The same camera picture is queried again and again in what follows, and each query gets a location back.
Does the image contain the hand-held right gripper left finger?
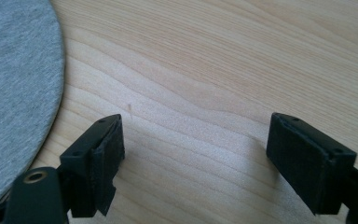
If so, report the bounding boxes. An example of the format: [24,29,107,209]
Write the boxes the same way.
[59,113,126,218]

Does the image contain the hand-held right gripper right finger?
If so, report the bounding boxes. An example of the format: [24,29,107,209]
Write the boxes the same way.
[266,112,358,217]

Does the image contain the grey fabric cloth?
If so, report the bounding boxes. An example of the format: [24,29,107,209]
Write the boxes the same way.
[0,0,66,213]

